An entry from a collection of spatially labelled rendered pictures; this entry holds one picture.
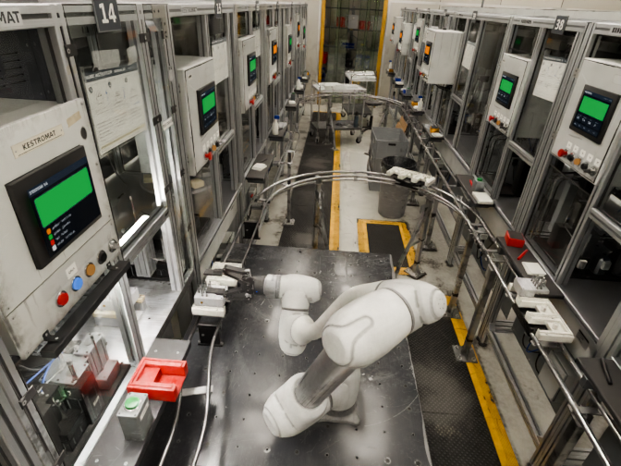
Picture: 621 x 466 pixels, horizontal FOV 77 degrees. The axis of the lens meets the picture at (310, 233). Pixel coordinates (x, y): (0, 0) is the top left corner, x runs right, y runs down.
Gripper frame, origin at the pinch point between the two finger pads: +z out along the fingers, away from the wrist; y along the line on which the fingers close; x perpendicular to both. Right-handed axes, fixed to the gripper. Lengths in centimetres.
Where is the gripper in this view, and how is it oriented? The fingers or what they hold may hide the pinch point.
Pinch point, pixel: (212, 281)
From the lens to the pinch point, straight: 155.2
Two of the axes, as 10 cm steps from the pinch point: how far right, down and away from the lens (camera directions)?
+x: -0.7, 5.0, -8.6
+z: -10.0, -0.7, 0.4
